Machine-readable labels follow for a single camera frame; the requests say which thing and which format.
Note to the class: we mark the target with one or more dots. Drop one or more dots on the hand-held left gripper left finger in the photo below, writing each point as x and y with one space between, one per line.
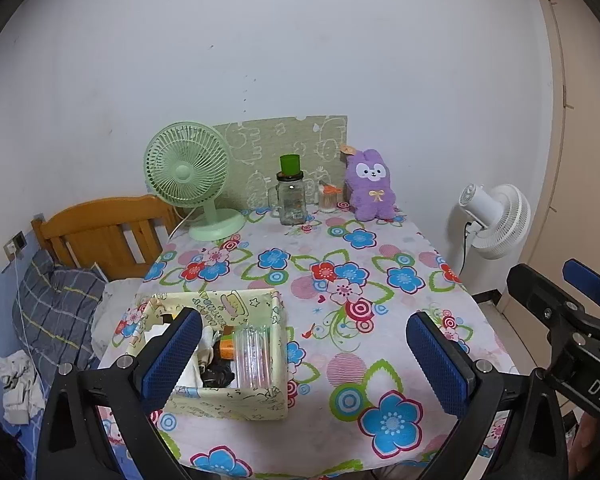
172 360

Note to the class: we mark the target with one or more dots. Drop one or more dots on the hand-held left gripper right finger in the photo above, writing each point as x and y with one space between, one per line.
440 365

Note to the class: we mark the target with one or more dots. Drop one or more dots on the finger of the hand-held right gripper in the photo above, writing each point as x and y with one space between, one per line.
587 281
545 300

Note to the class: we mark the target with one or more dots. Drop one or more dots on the white towel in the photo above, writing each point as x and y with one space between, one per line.
192 374

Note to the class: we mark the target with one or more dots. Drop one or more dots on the black plastic bag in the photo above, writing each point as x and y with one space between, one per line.
219 374

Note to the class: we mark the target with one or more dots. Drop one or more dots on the clear plastic pack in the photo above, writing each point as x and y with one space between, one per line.
252 360

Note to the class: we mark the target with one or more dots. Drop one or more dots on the yellow fabric storage box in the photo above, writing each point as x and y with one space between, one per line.
250 405

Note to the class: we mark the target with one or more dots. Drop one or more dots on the person's right hand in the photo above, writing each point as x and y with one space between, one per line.
584 440

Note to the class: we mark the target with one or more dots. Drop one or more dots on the white bed sheet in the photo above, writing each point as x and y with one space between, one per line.
120 305

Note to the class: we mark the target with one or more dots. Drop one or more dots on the white standing fan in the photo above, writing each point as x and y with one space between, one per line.
502 225

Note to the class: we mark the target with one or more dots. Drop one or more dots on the grey plaid pillow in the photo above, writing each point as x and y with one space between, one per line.
55 305

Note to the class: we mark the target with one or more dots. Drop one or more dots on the beige door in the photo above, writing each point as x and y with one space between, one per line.
580 135

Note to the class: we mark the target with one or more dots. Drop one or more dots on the white crumpled cloth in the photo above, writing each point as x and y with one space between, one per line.
17 385

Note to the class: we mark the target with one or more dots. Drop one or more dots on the purple plush bunny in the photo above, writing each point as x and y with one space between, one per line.
372 190

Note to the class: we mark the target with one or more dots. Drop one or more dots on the green desk fan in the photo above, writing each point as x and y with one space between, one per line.
185 172

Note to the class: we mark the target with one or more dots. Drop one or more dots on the small jar with orange lid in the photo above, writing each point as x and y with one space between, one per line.
329 201

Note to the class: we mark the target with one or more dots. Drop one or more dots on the green plastic cup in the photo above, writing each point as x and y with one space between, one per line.
290 164

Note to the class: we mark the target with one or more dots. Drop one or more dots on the green patterned board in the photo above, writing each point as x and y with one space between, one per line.
280 135

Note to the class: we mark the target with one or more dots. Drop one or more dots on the wall socket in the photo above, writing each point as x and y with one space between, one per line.
16 245

